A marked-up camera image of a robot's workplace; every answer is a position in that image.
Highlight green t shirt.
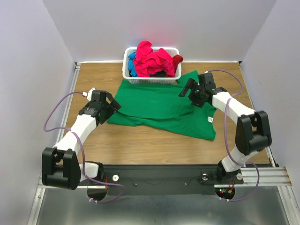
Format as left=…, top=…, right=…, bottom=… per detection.
left=107, top=70, right=216, bottom=140

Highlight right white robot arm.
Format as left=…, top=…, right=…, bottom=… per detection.
left=179, top=71, right=272, bottom=183

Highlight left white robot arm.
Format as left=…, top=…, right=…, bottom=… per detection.
left=42, top=88, right=121, bottom=190

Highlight dark red t shirt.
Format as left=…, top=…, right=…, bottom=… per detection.
left=172, top=54, right=183, bottom=70

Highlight black garment in basket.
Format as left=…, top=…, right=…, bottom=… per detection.
left=150, top=71, right=166, bottom=78

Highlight white plastic laundry basket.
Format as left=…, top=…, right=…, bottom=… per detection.
left=122, top=47, right=181, bottom=84

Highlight blue t shirt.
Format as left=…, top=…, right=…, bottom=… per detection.
left=128, top=52, right=138, bottom=77

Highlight pink t shirt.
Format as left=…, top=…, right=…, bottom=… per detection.
left=133, top=41, right=175, bottom=77

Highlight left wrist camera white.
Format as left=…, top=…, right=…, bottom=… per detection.
left=82, top=88, right=96, bottom=101

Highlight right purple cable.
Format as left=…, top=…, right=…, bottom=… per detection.
left=206, top=69, right=260, bottom=203

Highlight aluminium frame rail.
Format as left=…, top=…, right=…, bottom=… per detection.
left=27, top=62, right=81, bottom=225

